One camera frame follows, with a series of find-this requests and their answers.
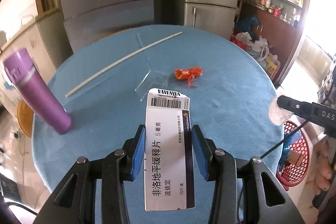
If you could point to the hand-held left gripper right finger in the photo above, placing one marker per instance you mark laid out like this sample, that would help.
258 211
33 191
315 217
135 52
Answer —
200 153

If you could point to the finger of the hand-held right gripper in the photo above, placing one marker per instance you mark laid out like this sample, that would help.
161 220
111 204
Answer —
294 106

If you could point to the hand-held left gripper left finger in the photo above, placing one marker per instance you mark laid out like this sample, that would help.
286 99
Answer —
139 153

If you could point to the clear plastic wrap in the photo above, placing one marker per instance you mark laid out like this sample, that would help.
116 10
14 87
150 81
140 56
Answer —
152 82
278 115

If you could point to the white purple medicine box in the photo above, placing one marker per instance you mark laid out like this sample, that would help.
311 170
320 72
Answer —
168 161

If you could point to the red plastic basket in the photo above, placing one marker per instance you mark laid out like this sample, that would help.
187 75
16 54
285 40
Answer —
307 150

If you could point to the orange white medicine box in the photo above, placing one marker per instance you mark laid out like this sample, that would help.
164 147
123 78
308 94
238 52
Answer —
296 158

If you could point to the orange wrapper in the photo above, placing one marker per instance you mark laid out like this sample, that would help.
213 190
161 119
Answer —
185 73

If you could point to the person's right hand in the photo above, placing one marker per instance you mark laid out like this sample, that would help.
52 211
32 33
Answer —
324 176

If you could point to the yellow shopping bag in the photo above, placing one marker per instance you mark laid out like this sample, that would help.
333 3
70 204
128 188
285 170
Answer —
271 65

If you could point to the blue tablecloth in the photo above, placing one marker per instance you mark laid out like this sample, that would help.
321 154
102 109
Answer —
223 108

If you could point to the white plastic bag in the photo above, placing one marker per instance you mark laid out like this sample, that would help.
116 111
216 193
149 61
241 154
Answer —
258 41

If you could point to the wooden shelf cabinet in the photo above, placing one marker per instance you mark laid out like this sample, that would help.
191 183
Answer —
278 29

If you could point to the red shopping bag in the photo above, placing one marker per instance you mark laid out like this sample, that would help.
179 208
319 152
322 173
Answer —
237 43

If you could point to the large blue plastic bag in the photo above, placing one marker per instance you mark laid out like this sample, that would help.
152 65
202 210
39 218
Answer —
246 23

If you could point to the thin white rod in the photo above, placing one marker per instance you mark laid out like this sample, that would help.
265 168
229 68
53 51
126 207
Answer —
123 58

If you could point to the purple thermos bottle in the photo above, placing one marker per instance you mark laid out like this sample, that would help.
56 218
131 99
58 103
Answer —
39 92

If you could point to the yellow fan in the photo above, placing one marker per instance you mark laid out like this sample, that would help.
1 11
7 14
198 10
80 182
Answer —
25 119

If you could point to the black box device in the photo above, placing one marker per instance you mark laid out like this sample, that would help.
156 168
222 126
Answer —
9 188

